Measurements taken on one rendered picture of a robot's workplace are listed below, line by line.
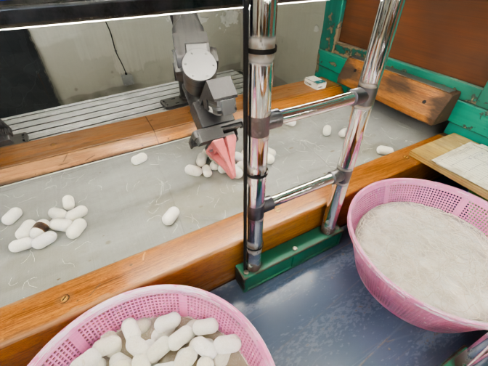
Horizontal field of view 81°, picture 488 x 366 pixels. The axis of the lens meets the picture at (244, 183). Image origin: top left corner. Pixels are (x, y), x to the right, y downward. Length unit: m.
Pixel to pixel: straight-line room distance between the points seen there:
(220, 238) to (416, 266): 0.29
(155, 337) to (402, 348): 0.33
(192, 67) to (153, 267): 0.31
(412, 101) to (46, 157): 0.80
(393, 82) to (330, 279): 0.51
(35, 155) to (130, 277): 0.40
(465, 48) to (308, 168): 0.40
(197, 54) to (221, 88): 0.07
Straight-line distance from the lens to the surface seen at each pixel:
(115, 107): 1.11
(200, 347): 0.38
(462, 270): 0.53
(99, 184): 0.62
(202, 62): 0.51
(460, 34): 0.79
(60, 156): 0.70
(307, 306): 0.48
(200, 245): 0.42
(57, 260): 0.51
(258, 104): 0.27
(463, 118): 0.79
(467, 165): 0.68
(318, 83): 0.91
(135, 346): 0.40
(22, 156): 0.74
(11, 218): 0.60
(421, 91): 0.77
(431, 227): 0.57
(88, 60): 2.60
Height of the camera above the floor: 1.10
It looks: 40 degrees down
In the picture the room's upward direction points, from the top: straight up
